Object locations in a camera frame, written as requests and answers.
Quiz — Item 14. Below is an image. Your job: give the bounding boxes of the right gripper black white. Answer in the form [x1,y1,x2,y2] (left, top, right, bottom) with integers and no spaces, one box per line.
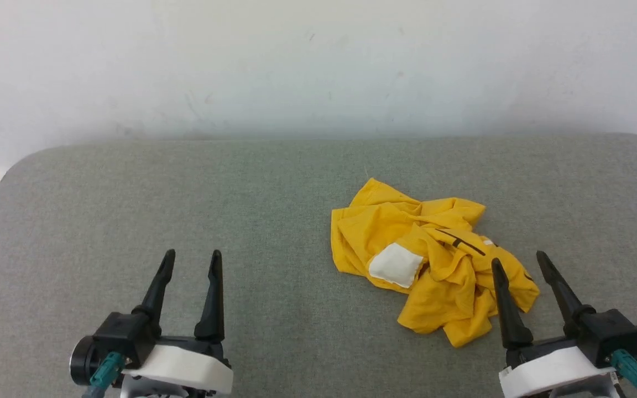
[490,251,637,398]

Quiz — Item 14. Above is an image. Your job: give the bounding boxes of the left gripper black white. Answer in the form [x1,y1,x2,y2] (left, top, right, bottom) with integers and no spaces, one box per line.
[70,249,234,398]

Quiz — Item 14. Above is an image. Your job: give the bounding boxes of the yellow t-shirt garment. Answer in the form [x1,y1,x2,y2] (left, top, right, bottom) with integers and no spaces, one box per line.
[331,178,540,349]

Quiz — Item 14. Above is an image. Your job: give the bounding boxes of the grey fabric sofa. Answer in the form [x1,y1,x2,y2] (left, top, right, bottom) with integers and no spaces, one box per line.
[0,133,637,398]

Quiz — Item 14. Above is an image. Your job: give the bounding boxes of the teal cable connector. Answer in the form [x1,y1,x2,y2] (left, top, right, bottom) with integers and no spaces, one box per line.
[81,352,127,398]
[609,349,637,398]

